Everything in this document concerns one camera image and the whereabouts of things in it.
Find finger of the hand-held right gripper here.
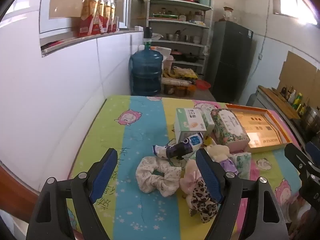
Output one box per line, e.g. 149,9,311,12
284,143,320,180
306,141,320,161

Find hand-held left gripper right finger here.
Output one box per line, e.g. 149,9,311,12
195,149,288,240

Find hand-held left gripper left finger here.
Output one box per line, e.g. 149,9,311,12
26,148,118,240

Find pink fluffy scrunchie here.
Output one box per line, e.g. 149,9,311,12
179,159,203,198

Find plush toy with purple dress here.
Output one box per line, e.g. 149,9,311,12
205,144,238,175

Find leopard print scrunchie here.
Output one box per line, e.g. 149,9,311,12
186,177,218,223

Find purple white packet bundle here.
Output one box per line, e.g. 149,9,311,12
153,132,204,160

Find orange rimmed tray box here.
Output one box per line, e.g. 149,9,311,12
225,104,293,154

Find white patterned scrunchie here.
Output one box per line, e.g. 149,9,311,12
136,156,182,197

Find steel pot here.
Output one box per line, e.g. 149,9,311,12
306,106,320,130

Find row of sauce bottles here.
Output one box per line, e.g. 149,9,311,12
280,86,310,113

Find large floral tissue pack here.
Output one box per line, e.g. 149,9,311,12
210,109,250,153

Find green and white box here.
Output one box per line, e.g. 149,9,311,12
174,108,207,143

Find wooden cutting board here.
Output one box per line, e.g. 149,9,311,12
257,85,300,119

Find cartoon printed blanket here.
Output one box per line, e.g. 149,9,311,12
66,94,304,240

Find grey kitchen counter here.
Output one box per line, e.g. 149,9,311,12
246,85,320,150

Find cardboard sheet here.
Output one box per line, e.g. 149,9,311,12
276,51,320,98

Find low green table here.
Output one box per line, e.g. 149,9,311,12
160,80,215,102

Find red plastic basket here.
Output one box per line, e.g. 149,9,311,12
195,79,211,90

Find noodle package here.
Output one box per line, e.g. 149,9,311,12
162,77,192,87

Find egg tray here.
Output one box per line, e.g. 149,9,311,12
172,66,198,79

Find blue water jug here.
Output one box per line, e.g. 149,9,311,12
129,45,163,97

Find dark grey fridge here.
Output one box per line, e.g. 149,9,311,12
206,21,254,103

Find white sacks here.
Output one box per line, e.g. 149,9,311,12
151,46,173,70

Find water jug pump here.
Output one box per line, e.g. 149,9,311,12
142,26,153,48

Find white metal shelf rack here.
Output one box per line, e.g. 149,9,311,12
146,0,214,78

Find glass jar with lid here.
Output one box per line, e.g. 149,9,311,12
220,6,237,22

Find red label drink bottle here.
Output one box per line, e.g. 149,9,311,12
110,0,117,32
78,0,100,37
104,0,113,33
96,0,107,34

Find wall cable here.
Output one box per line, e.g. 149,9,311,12
254,0,273,80

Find aluminium frame window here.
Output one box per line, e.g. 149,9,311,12
40,0,132,55

